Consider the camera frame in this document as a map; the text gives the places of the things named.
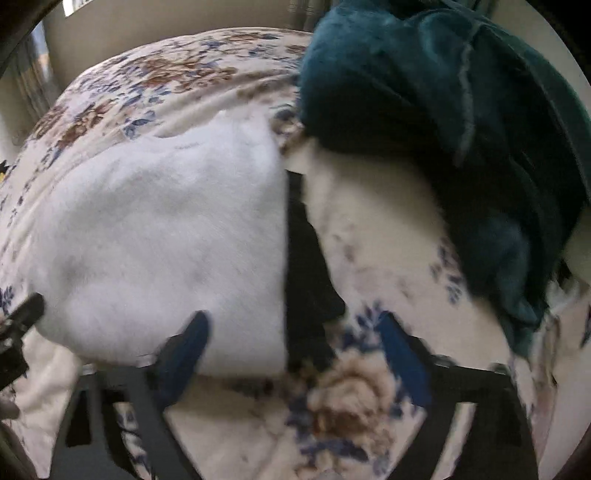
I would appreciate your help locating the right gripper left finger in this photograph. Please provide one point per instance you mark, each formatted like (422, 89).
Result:
(89, 443)

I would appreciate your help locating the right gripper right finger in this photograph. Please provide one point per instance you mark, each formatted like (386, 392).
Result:
(498, 443)

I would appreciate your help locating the white garment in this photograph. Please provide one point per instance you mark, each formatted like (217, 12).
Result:
(131, 242)

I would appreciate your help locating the black garment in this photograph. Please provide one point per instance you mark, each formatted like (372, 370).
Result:
(311, 300)

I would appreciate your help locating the floral bed blanket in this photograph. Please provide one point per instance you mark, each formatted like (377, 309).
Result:
(385, 244)

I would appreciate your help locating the teal plush blanket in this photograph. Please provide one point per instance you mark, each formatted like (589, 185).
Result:
(498, 132)

